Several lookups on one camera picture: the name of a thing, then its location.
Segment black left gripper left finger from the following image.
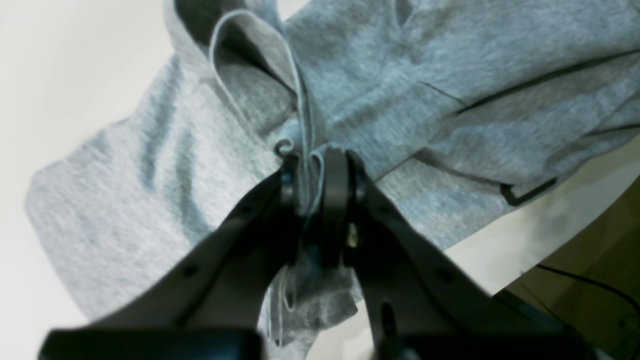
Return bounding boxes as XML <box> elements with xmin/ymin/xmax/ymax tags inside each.
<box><xmin>39</xmin><ymin>155</ymin><xmax>300</xmax><ymax>360</ymax></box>

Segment grey T-shirt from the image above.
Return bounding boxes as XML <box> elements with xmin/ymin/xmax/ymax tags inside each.
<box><xmin>25</xmin><ymin>0</ymin><xmax>640</xmax><ymax>360</ymax></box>

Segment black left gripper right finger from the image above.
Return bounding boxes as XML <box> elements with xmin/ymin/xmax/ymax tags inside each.
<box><xmin>320</xmin><ymin>149</ymin><xmax>597</xmax><ymax>360</ymax></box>

